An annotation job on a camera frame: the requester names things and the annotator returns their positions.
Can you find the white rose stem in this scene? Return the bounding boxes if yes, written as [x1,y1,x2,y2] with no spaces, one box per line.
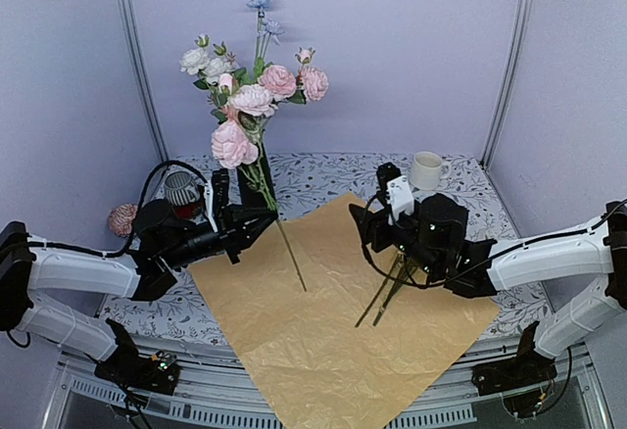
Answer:
[179,33,245,124]

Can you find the striped black white cup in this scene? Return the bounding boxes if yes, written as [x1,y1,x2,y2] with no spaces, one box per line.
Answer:
[164,170,200,207]

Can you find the cream ceramic mug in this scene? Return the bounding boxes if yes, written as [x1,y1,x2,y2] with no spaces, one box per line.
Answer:
[409,152,452,191]

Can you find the tall black vase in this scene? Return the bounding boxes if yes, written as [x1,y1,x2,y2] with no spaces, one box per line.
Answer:
[236,165,277,211]

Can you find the orange wrapping paper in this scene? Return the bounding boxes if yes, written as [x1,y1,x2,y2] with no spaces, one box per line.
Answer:
[189,194,499,428]

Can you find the aluminium front rail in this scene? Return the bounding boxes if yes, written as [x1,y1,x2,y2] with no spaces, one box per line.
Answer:
[42,336,618,428]

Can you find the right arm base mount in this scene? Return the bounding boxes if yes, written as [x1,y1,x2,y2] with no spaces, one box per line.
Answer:
[471,321,557,419]

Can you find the thin blue flower stem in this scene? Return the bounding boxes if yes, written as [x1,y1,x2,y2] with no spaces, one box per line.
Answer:
[246,0,284,81]

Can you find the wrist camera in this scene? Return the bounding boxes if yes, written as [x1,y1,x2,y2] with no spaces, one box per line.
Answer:
[204,168,230,233]
[376,163,415,228]

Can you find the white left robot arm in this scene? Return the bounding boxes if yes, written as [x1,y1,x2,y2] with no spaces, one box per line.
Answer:
[1,199,278,384]

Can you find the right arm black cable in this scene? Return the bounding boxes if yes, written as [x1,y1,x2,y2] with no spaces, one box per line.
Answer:
[361,193,627,291]

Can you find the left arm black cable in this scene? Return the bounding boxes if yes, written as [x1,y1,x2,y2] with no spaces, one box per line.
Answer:
[24,160,210,259]

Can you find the artificial flower bouquet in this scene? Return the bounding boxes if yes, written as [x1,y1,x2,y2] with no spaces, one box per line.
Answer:
[355,253,420,328]

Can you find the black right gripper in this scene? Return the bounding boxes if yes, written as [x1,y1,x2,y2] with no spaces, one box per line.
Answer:
[351,200,443,277]

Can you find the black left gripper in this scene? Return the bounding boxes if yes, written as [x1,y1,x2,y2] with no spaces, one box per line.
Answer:
[163,204,278,270]

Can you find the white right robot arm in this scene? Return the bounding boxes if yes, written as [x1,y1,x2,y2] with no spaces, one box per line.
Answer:
[349,193,626,386]

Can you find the floral patterned tablecloth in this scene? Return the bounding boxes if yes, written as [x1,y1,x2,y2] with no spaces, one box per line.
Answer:
[99,154,553,347]

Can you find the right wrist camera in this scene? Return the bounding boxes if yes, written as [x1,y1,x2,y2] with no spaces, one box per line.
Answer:
[376,163,415,228]

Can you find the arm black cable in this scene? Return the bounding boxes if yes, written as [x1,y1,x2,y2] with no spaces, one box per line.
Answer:
[24,160,210,259]
[361,193,627,291]

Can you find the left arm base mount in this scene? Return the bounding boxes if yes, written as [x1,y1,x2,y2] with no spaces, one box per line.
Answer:
[94,319,180,396]

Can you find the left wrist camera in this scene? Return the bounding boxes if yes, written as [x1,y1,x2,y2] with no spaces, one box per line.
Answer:
[204,168,230,233]

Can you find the pink rose stem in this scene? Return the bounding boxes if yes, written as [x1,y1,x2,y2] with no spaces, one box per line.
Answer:
[210,71,309,293]
[258,47,329,105]

